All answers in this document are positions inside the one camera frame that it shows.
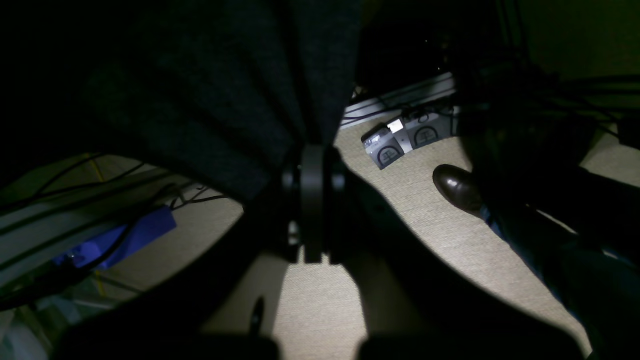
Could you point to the dark leather shoe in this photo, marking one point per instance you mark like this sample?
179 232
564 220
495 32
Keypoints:
458 187

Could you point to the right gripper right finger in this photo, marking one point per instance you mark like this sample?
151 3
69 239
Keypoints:
333 204

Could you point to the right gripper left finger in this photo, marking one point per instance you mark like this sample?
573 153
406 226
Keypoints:
290 183

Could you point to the black T-shirt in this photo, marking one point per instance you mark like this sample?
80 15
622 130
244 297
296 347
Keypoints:
219 91

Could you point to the blue box on floor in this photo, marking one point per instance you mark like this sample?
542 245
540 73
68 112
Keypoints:
111 250

